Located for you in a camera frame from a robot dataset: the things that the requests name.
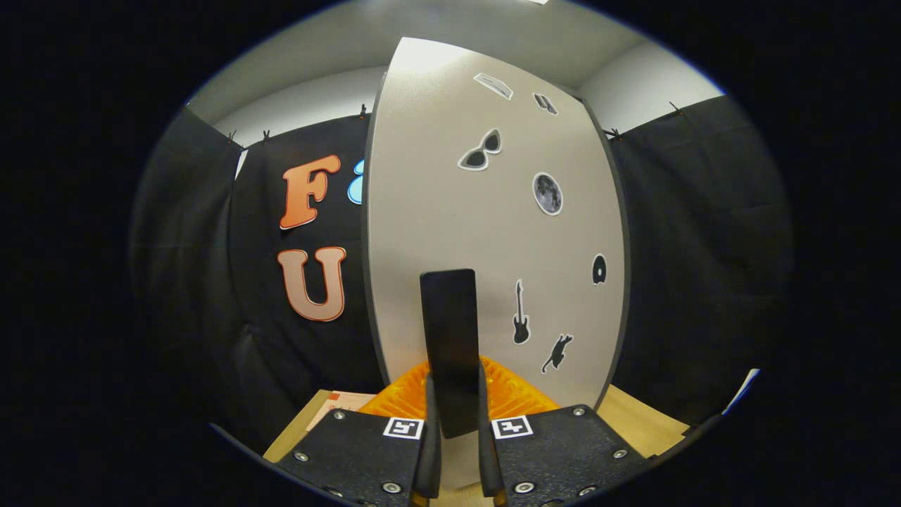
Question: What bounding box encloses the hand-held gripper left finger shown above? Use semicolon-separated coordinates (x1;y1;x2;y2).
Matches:
278;361;442;507

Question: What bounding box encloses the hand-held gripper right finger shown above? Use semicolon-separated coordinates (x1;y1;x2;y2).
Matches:
479;356;648;507

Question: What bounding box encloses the black door handle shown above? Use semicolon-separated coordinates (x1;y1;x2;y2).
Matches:
420;268;481;439

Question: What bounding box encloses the beige shoe cabinet door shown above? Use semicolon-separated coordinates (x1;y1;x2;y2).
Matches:
363;37;629;490

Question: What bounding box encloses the beige cover book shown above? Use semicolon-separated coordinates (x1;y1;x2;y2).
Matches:
306;389;377;432

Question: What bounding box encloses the black backdrop cloth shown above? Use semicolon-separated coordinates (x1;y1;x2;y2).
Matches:
130;95;796;451

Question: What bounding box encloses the row of black cloth clips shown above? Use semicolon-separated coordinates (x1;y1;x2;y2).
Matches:
225;102;685;145

